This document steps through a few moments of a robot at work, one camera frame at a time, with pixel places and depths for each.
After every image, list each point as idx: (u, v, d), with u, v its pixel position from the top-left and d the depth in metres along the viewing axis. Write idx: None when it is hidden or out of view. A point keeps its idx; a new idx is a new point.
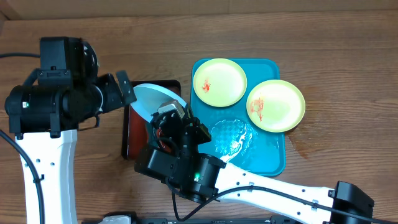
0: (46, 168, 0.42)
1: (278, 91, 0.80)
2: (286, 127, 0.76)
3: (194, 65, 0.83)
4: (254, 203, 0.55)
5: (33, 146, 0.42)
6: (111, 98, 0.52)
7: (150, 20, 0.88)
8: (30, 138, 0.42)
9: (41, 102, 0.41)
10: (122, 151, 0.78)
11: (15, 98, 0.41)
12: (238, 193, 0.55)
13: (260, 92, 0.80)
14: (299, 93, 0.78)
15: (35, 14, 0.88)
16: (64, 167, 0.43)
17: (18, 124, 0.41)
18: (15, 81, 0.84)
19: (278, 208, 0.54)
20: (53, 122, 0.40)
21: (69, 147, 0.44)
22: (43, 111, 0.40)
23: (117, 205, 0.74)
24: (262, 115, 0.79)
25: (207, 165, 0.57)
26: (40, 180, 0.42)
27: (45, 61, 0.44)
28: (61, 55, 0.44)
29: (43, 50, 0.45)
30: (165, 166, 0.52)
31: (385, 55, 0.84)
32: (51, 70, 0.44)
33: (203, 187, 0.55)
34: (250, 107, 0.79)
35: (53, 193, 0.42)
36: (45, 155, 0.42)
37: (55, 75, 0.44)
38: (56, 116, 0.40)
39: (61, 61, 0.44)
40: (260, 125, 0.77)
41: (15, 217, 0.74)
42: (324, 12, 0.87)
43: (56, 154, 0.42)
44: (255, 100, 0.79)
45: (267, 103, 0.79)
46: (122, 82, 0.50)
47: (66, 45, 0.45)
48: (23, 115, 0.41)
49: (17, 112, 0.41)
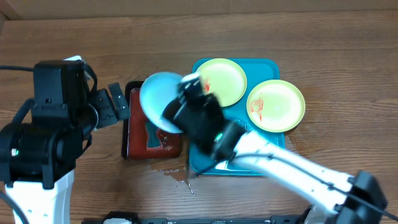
0: (39, 219, 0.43)
1: (278, 91, 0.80)
2: (286, 127, 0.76)
3: (194, 65, 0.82)
4: (270, 170, 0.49)
5: (25, 198, 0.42)
6: (105, 114, 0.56)
7: (150, 20, 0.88)
8: (20, 187, 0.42)
9: (32, 146, 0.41)
10: (122, 151, 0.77)
11: (4, 144, 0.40)
12: (255, 160, 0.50)
13: (260, 92, 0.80)
14: (299, 94, 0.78)
15: (35, 14, 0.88)
16: (58, 215, 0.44)
17: (9, 172, 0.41)
18: (15, 81, 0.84)
19: (295, 183, 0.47)
20: (46, 174, 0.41)
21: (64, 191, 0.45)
22: (35, 158, 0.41)
23: (117, 205, 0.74)
24: (262, 116, 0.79)
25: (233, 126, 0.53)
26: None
27: (41, 93, 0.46)
28: (56, 88, 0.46)
29: (38, 80, 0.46)
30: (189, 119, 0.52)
31: (385, 55, 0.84)
32: (45, 102, 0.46)
33: (222, 147, 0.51)
34: (250, 107, 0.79)
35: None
36: (38, 207, 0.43)
37: (51, 109, 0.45)
38: (50, 168, 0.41)
39: (56, 94, 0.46)
40: (260, 125, 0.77)
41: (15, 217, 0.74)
42: (324, 12, 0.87)
43: (50, 205, 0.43)
44: (255, 100, 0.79)
45: (267, 103, 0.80)
46: (117, 96, 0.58)
47: (63, 74, 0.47)
48: (13, 163, 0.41)
49: (5, 159, 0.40)
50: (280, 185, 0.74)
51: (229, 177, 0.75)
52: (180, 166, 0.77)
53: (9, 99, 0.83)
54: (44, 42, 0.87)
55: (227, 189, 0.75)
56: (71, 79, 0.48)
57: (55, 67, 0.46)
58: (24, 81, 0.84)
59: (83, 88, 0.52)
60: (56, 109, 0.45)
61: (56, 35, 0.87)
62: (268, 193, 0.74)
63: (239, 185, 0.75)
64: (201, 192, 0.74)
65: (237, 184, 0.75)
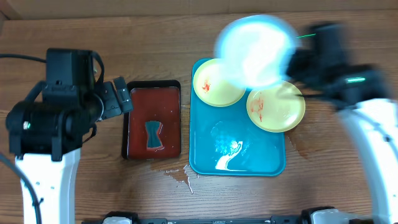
0: (46, 191, 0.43)
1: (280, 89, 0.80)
2: (286, 127, 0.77)
3: (194, 65, 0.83)
4: (373, 144, 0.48)
5: (33, 170, 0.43)
6: (110, 106, 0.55)
7: (150, 20, 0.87)
8: (30, 159, 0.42)
9: (43, 122, 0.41)
10: (122, 151, 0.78)
11: (16, 116, 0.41)
12: (374, 129, 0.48)
13: (260, 92, 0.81)
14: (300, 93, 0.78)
15: (35, 14, 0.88)
16: (64, 189, 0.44)
17: (19, 145, 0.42)
18: (15, 81, 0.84)
19: (388, 177, 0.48)
20: (55, 147, 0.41)
21: (71, 166, 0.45)
22: (45, 132, 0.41)
23: (117, 205, 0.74)
24: (262, 115, 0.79)
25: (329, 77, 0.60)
26: (40, 203, 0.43)
27: (51, 76, 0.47)
28: (67, 70, 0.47)
29: (50, 62, 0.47)
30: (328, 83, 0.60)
31: (385, 55, 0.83)
32: (56, 84, 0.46)
33: (351, 93, 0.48)
34: (250, 107, 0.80)
35: (52, 217, 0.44)
36: (46, 180, 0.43)
37: (61, 90, 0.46)
38: (58, 140, 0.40)
39: (66, 76, 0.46)
40: (260, 125, 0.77)
41: (15, 217, 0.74)
42: (324, 11, 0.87)
43: (57, 177, 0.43)
44: (255, 100, 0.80)
45: (267, 102, 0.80)
46: (122, 90, 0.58)
47: (74, 58, 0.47)
48: (25, 136, 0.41)
49: (17, 132, 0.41)
50: (280, 185, 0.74)
51: (229, 177, 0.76)
52: (180, 166, 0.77)
53: (9, 100, 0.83)
54: (43, 42, 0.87)
55: (227, 189, 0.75)
56: (81, 65, 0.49)
57: (67, 51, 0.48)
58: (23, 81, 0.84)
59: (91, 74, 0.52)
60: (66, 90, 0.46)
61: (56, 35, 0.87)
62: (268, 193, 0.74)
63: (239, 185, 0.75)
64: (201, 192, 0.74)
65: (237, 184, 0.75)
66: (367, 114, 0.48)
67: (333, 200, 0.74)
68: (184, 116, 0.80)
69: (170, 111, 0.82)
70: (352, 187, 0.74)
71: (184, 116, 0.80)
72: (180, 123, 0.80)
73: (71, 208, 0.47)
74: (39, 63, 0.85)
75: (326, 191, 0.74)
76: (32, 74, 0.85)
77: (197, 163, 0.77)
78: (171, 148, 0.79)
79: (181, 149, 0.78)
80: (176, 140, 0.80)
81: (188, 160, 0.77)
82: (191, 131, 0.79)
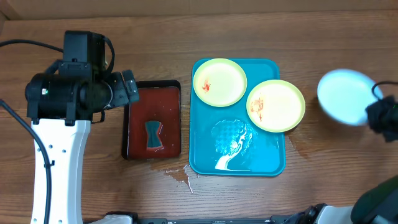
0: (58, 155, 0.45)
1: (278, 89, 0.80)
2: (286, 127, 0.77)
3: (194, 65, 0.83)
4: None
5: (47, 133, 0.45)
6: (117, 94, 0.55)
7: (150, 20, 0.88)
8: (46, 122, 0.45)
9: (60, 89, 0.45)
10: (122, 151, 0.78)
11: (36, 84, 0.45)
12: None
13: (260, 92, 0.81)
14: (300, 94, 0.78)
15: (35, 14, 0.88)
16: (75, 154, 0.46)
17: (37, 109, 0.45)
18: (15, 81, 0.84)
19: None
20: (69, 112, 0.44)
21: (82, 135, 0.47)
22: (61, 99, 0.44)
23: (117, 205, 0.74)
24: (262, 115, 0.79)
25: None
26: (51, 166, 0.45)
27: (68, 55, 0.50)
28: (83, 50, 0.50)
29: (66, 42, 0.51)
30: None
31: (385, 55, 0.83)
32: (72, 62, 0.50)
33: None
34: (250, 107, 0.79)
35: (61, 182, 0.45)
36: (58, 142, 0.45)
37: (76, 67, 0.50)
38: (73, 105, 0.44)
39: (82, 55, 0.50)
40: (260, 125, 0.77)
41: (15, 216, 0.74)
42: (324, 12, 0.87)
43: (69, 141, 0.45)
44: (255, 100, 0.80)
45: (268, 102, 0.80)
46: (129, 81, 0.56)
47: (89, 40, 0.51)
48: (41, 102, 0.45)
49: (36, 98, 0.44)
50: (280, 185, 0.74)
51: (229, 177, 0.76)
52: (180, 166, 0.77)
53: (9, 99, 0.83)
54: (44, 42, 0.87)
55: (227, 189, 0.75)
56: (94, 47, 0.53)
57: (83, 33, 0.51)
58: (24, 80, 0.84)
59: (102, 60, 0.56)
60: (81, 67, 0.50)
61: (56, 35, 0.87)
62: (268, 193, 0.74)
63: (239, 185, 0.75)
64: (201, 192, 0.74)
65: (237, 184, 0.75)
66: None
67: (333, 200, 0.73)
68: (184, 116, 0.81)
69: (170, 109, 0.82)
70: (352, 187, 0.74)
71: (184, 116, 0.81)
72: (180, 123, 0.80)
73: (79, 177, 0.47)
74: (39, 63, 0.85)
75: (326, 190, 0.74)
76: (32, 74, 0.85)
77: (197, 163, 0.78)
78: (171, 147, 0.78)
79: (181, 149, 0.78)
80: (177, 140, 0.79)
81: (188, 160, 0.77)
82: (191, 132, 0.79)
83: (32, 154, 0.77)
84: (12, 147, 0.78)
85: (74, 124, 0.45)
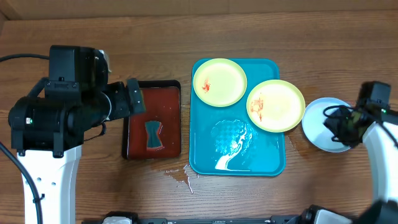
0: (46, 188, 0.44)
1: (277, 89, 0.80)
2: (286, 127, 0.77)
3: (194, 65, 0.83)
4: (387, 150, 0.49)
5: (35, 165, 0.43)
6: (119, 106, 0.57)
7: (150, 20, 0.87)
8: (32, 155, 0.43)
9: (46, 117, 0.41)
10: (122, 151, 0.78)
11: (19, 112, 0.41)
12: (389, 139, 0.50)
13: (260, 92, 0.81)
14: (299, 93, 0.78)
15: (35, 14, 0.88)
16: (65, 185, 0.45)
17: (22, 139, 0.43)
18: (15, 81, 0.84)
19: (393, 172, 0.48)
20: (57, 143, 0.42)
21: (72, 164, 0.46)
22: (48, 128, 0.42)
23: (118, 205, 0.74)
24: (262, 115, 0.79)
25: (378, 91, 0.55)
26: (40, 200, 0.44)
27: (53, 73, 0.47)
28: (70, 68, 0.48)
29: (53, 58, 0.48)
30: (383, 98, 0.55)
31: (385, 55, 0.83)
32: (58, 81, 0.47)
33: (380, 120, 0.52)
34: (250, 107, 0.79)
35: (52, 214, 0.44)
36: (46, 176, 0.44)
37: (63, 87, 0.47)
38: (60, 135, 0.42)
39: (69, 74, 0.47)
40: (260, 125, 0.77)
41: (15, 216, 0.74)
42: (324, 12, 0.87)
43: (58, 174, 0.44)
44: (255, 100, 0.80)
45: (267, 103, 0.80)
46: (134, 91, 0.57)
47: (76, 55, 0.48)
48: (27, 132, 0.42)
49: (20, 127, 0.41)
50: (280, 185, 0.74)
51: (229, 177, 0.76)
52: (180, 166, 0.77)
53: (9, 99, 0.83)
54: (43, 42, 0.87)
55: (227, 189, 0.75)
56: (83, 61, 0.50)
57: (69, 48, 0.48)
58: (24, 81, 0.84)
59: (92, 73, 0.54)
60: (69, 87, 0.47)
61: (57, 35, 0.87)
62: (268, 193, 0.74)
63: (239, 185, 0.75)
64: (201, 192, 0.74)
65: (237, 184, 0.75)
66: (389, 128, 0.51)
67: (333, 200, 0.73)
68: (184, 116, 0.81)
69: (170, 109, 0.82)
70: (352, 188, 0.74)
71: (184, 115, 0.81)
72: (180, 123, 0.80)
73: (70, 206, 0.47)
74: (39, 63, 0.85)
75: (326, 191, 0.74)
76: (32, 74, 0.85)
77: (197, 163, 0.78)
78: (171, 147, 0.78)
79: (181, 149, 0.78)
80: (177, 140, 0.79)
81: (188, 160, 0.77)
82: (191, 132, 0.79)
83: None
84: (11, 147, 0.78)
85: (63, 156, 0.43)
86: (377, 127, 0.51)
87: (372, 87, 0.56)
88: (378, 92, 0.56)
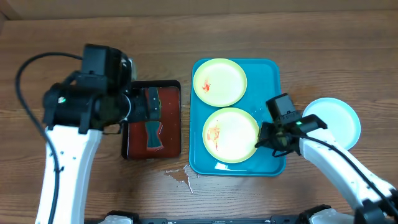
0: (67, 162, 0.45)
1: (234, 118, 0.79)
2: (237, 158, 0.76)
3: (194, 64, 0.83)
4: (326, 158, 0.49)
5: (61, 139, 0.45)
6: (137, 110, 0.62)
7: (150, 20, 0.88)
8: (60, 130, 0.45)
9: (78, 99, 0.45)
10: (122, 151, 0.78)
11: (54, 93, 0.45)
12: (318, 145, 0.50)
13: (216, 119, 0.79)
14: (254, 124, 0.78)
15: (35, 14, 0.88)
16: (84, 162, 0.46)
17: (53, 117, 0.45)
18: (15, 81, 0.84)
19: (343, 173, 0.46)
20: (84, 121, 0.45)
21: (92, 145, 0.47)
22: (77, 107, 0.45)
23: (117, 205, 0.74)
24: (218, 144, 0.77)
25: (281, 103, 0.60)
26: (60, 172, 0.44)
27: (85, 66, 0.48)
28: (101, 64, 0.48)
29: (85, 55, 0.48)
30: (288, 107, 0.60)
31: (385, 55, 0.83)
32: (89, 74, 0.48)
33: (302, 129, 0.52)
34: (206, 135, 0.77)
35: (69, 188, 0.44)
36: (69, 149, 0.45)
37: (92, 81, 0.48)
38: (87, 116, 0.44)
39: (100, 70, 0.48)
40: (214, 155, 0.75)
41: (15, 217, 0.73)
42: (324, 12, 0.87)
43: (80, 149, 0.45)
44: (211, 128, 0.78)
45: (224, 130, 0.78)
46: (153, 98, 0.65)
47: (108, 53, 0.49)
48: (59, 110, 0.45)
49: (53, 105, 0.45)
50: (280, 185, 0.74)
51: (229, 177, 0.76)
52: (180, 166, 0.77)
53: (9, 100, 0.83)
54: (44, 42, 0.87)
55: (227, 189, 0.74)
56: (113, 61, 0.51)
57: (103, 47, 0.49)
58: (23, 81, 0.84)
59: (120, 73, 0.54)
60: (97, 81, 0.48)
61: (56, 35, 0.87)
62: (268, 193, 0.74)
63: (238, 185, 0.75)
64: (201, 192, 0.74)
65: (237, 184, 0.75)
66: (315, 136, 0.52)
67: (333, 200, 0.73)
68: (184, 116, 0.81)
69: (169, 104, 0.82)
70: None
71: (183, 116, 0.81)
72: (180, 123, 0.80)
73: (82, 189, 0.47)
74: (40, 63, 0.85)
75: (326, 191, 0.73)
76: (32, 74, 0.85)
77: (197, 164, 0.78)
78: (170, 148, 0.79)
79: (181, 149, 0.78)
80: (177, 140, 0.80)
81: (188, 160, 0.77)
82: (191, 131, 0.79)
83: (32, 154, 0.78)
84: (12, 147, 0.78)
85: (86, 132, 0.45)
86: (306, 142, 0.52)
87: (275, 102, 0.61)
88: (281, 104, 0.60)
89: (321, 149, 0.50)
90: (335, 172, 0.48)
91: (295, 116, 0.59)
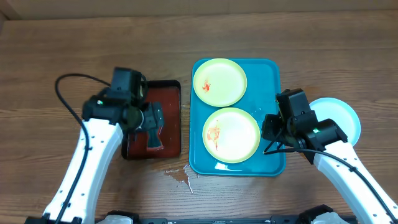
0: (96, 144, 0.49)
1: (235, 119, 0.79)
2: (237, 158, 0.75)
3: (194, 65, 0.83)
4: (346, 180, 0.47)
5: (94, 126, 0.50)
6: (147, 119, 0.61)
7: (150, 20, 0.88)
8: (94, 120, 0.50)
9: (111, 101, 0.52)
10: (122, 151, 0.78)
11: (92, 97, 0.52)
12: (337, 164, 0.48)
13: (217, 119, 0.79)
14: (254, 123, 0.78)
15: (35, 14, 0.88)
16: (108, 148, 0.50)
17: (89, 114, 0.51)
18: (15, 81, 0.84)
19: (364, 201, 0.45)
20: (115, 116, 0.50)
21: (115, 139, 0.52)
22: (111, 107, 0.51)
23: (117, 205, 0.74)
24: (218, 144, 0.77)
25: (295, 101, 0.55)
26: (89, 150, 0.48)
27: (114, 83, 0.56)
28: (128, 80, 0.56)
29: (114, 74, 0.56)
30: (303, 106, 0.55)
31: (385, 55, 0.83)
32: (117, 89, 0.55)
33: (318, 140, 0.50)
34: (206, 135, 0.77)
35: (92, 167, 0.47)
36: (99, 134, 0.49)
37: (120, 94, 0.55)
38: (119, 111, 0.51)
39: (126, 85, 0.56)
40: (214, 155, 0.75)
41: (14, 217, 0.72)
42: (324, 12, 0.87)
43: (108, 134, 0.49)
44: (211, 127, 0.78)
45: (224, 130, 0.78)
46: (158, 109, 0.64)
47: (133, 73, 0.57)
48: (95, 109, 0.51)
49: (91, 106, 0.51)
50: (280, 185, 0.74)
51: (229, 177, 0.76)
52: (180, 166, 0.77)
53: (9, 99, 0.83)
54: (44, 42, 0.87)
55: (227, 189, 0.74)
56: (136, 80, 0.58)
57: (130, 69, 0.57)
58: (23, 80, 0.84)
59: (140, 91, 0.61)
60: (124, 94, 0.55)
61: (56, 35, 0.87)
62: (268, 193, 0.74)
63: (238, 185, 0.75)
64: (201, 192, 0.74)
65: (237, 184, 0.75)
66: (334, 151, 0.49)
67: (333, 200, 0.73)
68: (184, 116, 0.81)
69: (170, 106, 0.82)
70: None
71: (184, 115, 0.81)
72: (180, 123, 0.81)
73: (102, 172, 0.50)
74: (40, 63, 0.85)
75: (326, 191, 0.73)
76: (32, 74, 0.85)
77: (197, 163, 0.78)
78: (171, 147, 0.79)
79: (181, 149, 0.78)
80: (177, 140, 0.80)
81: (188, 160, 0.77)
82: (191, 131, 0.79)
83: (32, 154, 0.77)
84: (12, 147, 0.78)
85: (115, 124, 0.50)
86: (324, 157, 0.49)
87: (288, 101, 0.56)
88: (295, 103, 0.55)
89: (341, 168, 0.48)
90: (354, 198, 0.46)
91: (310, 117, 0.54)
